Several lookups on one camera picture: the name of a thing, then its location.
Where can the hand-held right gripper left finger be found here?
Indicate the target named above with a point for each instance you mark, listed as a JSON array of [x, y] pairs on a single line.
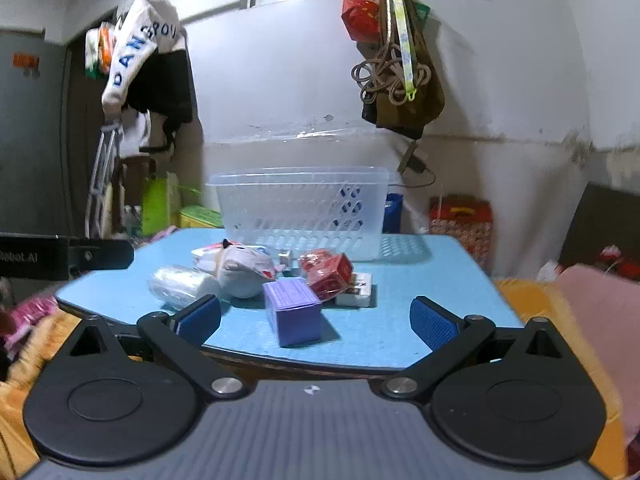
[[200, 317]]

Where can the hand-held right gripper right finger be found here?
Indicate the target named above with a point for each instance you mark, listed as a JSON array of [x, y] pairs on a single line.
[[432, 325]]

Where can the white roll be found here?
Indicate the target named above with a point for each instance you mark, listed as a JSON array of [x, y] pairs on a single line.
[[180, 285]]

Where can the white pink packet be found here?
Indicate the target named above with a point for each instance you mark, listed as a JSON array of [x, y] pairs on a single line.
[[205, 256]]

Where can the grey plush toy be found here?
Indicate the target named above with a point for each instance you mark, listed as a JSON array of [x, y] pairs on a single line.
[[245, 270]]

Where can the white box with red label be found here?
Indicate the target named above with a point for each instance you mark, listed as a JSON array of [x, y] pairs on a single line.
[[360, 292]]

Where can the purple box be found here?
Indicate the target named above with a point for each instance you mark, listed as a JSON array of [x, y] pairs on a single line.
[[295, 315]]

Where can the red packet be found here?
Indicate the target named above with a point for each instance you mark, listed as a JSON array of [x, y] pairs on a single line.
[[327, 272]]

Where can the clear plastic basket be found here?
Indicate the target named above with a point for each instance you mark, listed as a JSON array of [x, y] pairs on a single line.
[[305, 210]]

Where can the pile of colourful packets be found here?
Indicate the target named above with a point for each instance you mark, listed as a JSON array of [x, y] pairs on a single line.
[[35, 312]]

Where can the grey metal cabinet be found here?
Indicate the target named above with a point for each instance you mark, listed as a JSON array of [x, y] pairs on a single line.
[[35, 160]]

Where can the green box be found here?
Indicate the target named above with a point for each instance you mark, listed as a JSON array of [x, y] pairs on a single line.
[[200, 217]]

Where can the metal crutch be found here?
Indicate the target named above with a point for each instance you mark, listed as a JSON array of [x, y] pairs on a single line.
[[100, 180]]

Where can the red patterned gift box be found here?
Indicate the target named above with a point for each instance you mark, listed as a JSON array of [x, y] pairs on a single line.
[[462, 227]]

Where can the yellow blanket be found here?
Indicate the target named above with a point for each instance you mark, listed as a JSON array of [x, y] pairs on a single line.
[[540, 305]]

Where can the blue woven bag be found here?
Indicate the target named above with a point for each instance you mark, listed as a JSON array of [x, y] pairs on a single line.
[[394, 212]]

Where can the green paper bag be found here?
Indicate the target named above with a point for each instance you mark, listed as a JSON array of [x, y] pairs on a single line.
[[155, 205]]

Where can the pink blanket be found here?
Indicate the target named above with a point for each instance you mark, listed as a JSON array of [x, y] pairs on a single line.
[[600, 320]]

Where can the dark wooden furniture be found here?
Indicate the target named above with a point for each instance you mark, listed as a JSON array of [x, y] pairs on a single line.
[[600, 230]]

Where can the black hanging garment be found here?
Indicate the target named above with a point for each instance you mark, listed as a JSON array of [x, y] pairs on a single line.
[[165, 85]]

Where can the hanging colourful plastic bags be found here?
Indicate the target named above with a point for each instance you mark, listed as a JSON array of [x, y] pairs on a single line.
[[100, 50]]

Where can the brown hanging bag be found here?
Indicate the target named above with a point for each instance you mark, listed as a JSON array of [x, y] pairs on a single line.
[[425, 100]]

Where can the white jacket with blue letters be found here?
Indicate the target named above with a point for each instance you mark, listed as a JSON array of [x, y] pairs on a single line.
[[130, 45]]

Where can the red hanging bag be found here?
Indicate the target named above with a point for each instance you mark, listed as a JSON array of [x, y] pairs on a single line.
[[362, 12]]

